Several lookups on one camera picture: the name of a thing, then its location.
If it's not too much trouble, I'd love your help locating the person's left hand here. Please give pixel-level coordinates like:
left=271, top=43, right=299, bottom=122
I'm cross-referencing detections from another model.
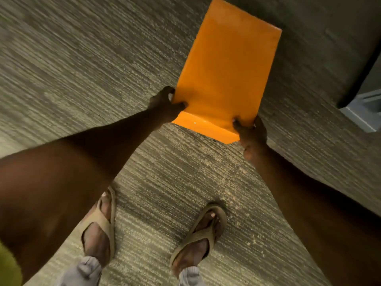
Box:
left=148, top=86, right=188, bottom=125

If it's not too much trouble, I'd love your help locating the person's right hand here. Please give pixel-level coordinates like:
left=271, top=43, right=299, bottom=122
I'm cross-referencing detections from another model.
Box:
left=232, top=115, right=269, bottom=162

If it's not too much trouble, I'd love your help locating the orange envelope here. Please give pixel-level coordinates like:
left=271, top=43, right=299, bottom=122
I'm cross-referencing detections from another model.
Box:
left=171, top=0, right=282, bottom=144

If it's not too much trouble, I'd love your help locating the person's right forearm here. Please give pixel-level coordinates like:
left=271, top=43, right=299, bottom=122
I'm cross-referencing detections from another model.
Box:
left=247, top=146, right=381, bottom=286

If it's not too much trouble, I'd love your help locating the person's left forearm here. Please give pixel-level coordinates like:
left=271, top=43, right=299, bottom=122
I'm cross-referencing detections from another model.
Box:
left=0, top=109, right=163, bottom=283

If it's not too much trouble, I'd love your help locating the tan right sandal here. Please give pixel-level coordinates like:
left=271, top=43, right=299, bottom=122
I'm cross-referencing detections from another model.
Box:
left=169, top=204, right=227, bottom=269

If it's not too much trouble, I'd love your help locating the tan sandal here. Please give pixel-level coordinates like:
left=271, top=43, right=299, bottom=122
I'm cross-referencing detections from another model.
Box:
left=81, top=186, right=117, bottom=265
left=169, top=204, right=227, bottom=269

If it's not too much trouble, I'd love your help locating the grey furniture base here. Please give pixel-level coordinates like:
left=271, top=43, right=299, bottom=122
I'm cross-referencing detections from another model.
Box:
left=339, top=50, right=381, bottom=133

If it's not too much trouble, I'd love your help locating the person's right foot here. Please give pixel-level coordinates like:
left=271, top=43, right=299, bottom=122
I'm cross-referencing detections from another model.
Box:
left=172, top=212, right=221, bottom=277

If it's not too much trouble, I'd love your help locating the person's foot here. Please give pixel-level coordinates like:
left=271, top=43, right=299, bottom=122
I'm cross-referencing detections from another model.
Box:
left=82, top=190, right=112, bottom=267
left=172, top=212, right=221, bottom=277

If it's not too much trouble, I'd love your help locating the tan left sandal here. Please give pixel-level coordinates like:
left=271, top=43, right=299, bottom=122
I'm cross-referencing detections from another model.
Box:
left=81, top=186, right=117, bottom=265

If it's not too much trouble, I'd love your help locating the person's left foot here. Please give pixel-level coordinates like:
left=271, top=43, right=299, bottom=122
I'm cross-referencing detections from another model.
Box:
left=82, top=190, right=112, bottom=267

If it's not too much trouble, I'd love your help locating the grey trouser right leg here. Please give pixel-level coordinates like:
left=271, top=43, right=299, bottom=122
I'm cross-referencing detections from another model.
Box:
left=179, top=266, right=206, bottom=286

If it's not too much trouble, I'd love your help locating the grey trouser leg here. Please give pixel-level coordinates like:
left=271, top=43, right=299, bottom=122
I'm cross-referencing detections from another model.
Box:
left=179, top=266, right=206, bottom=286
left=57, top=256, right=103, bottom=286

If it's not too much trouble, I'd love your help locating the grey trouser left leg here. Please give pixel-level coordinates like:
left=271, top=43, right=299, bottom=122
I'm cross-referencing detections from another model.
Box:
left=57, top=256, right=103, bottom=286

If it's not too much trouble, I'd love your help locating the yellow-green shirt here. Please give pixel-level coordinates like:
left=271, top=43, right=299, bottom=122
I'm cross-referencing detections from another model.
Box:
left=0, top=243, right=23, bottom=286

